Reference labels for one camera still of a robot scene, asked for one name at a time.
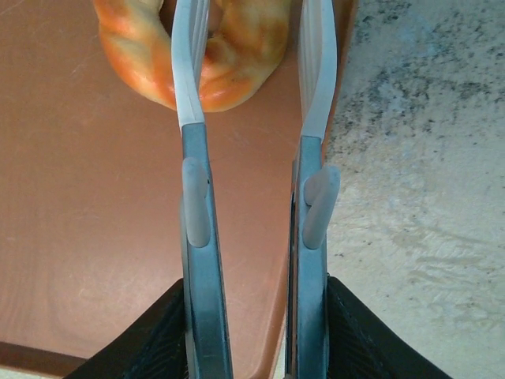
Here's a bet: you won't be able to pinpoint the brown tray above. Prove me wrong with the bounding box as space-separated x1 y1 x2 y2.
0 0 360 379

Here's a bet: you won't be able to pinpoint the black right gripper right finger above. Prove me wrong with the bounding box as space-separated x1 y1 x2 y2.
326 276 455 379

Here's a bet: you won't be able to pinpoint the ring-shaped fake bread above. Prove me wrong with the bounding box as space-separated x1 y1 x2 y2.
92 0 292 114

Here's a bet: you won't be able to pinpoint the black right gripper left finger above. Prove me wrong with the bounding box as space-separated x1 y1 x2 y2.
65 277 190 379

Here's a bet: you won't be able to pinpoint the metal tongs with white tips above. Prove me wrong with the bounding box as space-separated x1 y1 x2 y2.
171 0 341 379

